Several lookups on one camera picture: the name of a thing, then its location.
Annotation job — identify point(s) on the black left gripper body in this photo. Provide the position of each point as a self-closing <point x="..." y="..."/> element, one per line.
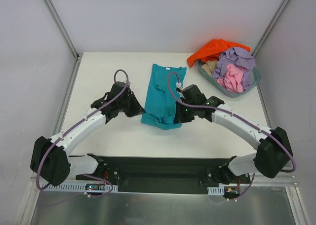
<point x="131" y="103"/>

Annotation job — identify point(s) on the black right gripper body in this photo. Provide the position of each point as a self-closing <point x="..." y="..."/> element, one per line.
<point x="181" y="113"/>

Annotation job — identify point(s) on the teal t shirt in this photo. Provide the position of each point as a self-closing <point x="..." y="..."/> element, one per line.
<point x="160" y="106"/>

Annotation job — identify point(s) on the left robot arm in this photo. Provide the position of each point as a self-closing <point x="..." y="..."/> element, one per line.
<point x="52" y="159"/>

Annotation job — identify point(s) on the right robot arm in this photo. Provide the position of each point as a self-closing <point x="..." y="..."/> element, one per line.
<point x="273" y="153"/>

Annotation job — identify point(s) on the beige t shirt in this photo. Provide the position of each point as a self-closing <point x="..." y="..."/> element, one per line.
<point x="209" y="66"/>

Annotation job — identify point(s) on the pink t shirt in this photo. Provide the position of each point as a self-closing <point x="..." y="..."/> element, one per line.
<point x="232" y="80"/>

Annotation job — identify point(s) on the orange t shirt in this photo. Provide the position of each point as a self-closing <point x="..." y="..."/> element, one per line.
<point x="212" y="50"/>

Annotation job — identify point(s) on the lilac t shirt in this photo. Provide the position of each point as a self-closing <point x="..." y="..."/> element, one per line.
<point x="240" y="58"/>

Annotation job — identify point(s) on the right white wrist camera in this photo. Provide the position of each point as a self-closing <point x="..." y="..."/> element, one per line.
<point x="179" y="87"/>

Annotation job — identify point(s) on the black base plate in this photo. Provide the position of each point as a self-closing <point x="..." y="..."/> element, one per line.
<point x="149" y="174"/>

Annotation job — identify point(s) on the left white cable duct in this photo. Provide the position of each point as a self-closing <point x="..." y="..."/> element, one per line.
<point x="83" y="187"/>

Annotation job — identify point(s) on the white cable duct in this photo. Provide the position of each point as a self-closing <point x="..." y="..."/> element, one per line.
<point x="83" y="187"/>
<point x="220" y="190"/>

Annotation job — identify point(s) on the right white cable duct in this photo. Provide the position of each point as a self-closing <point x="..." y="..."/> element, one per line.
<point x="220" y="190"/>

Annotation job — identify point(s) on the left aluminium frame post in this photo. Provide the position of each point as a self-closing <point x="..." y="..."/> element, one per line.
<point x="61" y="28"/>

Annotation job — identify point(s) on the aluminium frame post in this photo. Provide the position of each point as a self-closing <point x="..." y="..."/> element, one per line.
<point x="276" y="17"/>
<point x="61" y="28"/>

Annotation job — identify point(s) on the right aluminium frame post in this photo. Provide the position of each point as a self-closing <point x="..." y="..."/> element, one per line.
<point x="276" y="17"/>

